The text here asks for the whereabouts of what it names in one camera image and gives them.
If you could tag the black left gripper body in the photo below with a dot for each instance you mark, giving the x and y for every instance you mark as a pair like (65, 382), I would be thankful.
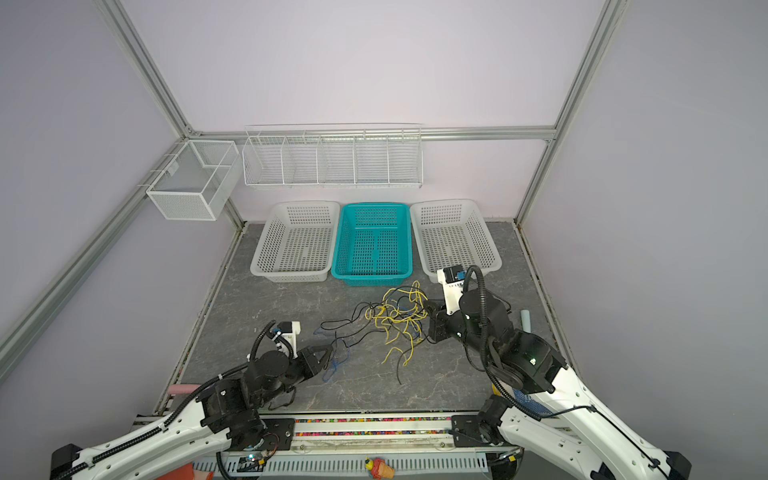
(306, 364)

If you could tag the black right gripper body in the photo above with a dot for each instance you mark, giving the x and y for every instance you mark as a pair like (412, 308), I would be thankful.
(448, 326)

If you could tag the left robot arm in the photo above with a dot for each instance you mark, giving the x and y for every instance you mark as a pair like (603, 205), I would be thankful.
(224, 412)

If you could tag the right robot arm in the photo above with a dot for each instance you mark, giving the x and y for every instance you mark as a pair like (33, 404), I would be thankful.
(582, 437)

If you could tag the light blue scoop tool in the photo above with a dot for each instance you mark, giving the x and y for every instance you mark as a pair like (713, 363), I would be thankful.
(525, 319)

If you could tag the white plastic basket right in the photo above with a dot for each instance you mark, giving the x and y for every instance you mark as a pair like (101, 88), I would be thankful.
(452, 232)

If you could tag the white plastic basket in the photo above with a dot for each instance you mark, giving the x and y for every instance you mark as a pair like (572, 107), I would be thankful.
(452, 232)
(297, 242)

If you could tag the teal plastic basket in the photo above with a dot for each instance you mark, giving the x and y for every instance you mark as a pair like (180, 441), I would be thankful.
(373, 245)

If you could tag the white plastic basket left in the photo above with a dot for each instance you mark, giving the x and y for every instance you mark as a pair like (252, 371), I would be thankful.
(297, 242)

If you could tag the red yellow toy figure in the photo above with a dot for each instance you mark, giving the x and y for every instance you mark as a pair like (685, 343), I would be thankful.
(378, 469)

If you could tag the pink object at edge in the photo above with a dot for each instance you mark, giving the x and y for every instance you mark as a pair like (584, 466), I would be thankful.
(182, 389)

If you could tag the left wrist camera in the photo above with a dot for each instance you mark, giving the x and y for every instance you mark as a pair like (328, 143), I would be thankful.
(284, 336)

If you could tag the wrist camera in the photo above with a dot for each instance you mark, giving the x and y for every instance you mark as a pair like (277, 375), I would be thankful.
(284, 336)
(452, 281)

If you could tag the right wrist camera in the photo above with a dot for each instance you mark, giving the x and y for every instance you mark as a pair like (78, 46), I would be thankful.
(452, 281)

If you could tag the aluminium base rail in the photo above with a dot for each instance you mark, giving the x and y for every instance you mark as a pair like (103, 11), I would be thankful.
(335, 447)

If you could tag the white wire wall rack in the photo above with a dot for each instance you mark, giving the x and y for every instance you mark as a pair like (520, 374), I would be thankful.
(333, 155)

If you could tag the white mesh wall box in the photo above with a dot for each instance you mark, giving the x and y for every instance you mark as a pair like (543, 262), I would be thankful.
(198, 180)

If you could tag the aluminium frame post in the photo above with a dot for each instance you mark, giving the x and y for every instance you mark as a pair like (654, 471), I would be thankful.
(608, 21)

